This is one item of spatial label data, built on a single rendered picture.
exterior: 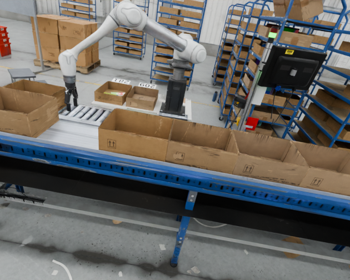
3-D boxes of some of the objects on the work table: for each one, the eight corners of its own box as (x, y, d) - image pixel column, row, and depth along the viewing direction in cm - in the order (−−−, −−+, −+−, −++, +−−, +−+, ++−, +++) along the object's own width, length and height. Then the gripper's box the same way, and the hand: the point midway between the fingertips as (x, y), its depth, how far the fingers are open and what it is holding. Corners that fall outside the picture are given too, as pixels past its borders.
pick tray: (158, 98, 253) (159, 89, 248) (153, 111, 220) (154, 101, 215) (133, 94, 252) (134, 85, 247) (125, 106, 219) (125, 96, 214)
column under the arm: (161, 102, 243) (166, 73, 226) (185, 106, 244) (190, 77, 227) (159, 111, 221) (163, 79, 204) (184, 116, 221) (191, 84, 205)
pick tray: (131, 93, 252) (132, 85, 247) (121, 105, 219) (122, 96, 214) (107, 89, 252) (107, 80, 247) (94, 100, 219) (93, 91, 214)
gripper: (66, 86, 159) (69, 115, 170) (81, 78, 178) (83, 104, 190) (56, 85, 159) (60, 113, 170) (72, 76, 178) (74, 102, 190)
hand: (72, 106), depth 179 cm, fingers open, 10 cm apart
